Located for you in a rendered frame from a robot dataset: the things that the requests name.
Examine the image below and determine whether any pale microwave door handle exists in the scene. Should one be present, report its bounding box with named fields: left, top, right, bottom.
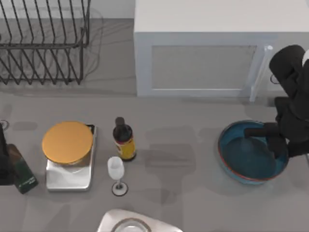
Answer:
left=249, top=44, right=274, bottom=102

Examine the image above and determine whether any dark bottle with yellow label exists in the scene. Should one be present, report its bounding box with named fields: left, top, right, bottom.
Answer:
left=112, top=116, right=137, bottom=162

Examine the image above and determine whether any silver kitchen scale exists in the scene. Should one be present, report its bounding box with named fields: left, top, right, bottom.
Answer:
left=45, top=124, right=97, bottom=193

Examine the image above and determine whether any dark green carton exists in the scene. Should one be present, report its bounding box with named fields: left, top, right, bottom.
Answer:
left=6, top=143, right=39, bottom=195

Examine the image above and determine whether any round glass lid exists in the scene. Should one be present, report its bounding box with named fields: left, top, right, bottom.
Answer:
left=112, top=217, right=151, bottom=232

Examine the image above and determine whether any white wine glass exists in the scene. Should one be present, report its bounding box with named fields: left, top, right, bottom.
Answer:
left=107, top=156, right=129, bottom=196

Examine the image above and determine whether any pale microwave oven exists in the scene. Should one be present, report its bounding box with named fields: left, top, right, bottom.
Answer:
left=133, top=0, right=309, bottom=98

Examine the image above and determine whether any pale microwave door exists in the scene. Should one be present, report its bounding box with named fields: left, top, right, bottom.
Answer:
left=134, top=31, right=266, bottom=97

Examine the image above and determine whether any round orange plate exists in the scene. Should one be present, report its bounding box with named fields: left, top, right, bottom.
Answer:
left=42, top=120, right=94, bottom=165

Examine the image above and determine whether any blue bowl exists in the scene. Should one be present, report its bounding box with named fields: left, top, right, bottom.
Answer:
left=218, top=119, right=290, bottom=186

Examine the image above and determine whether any dark wire dish rack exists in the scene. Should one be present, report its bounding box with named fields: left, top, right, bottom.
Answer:
left=0, top=0, right=92, bottom=86

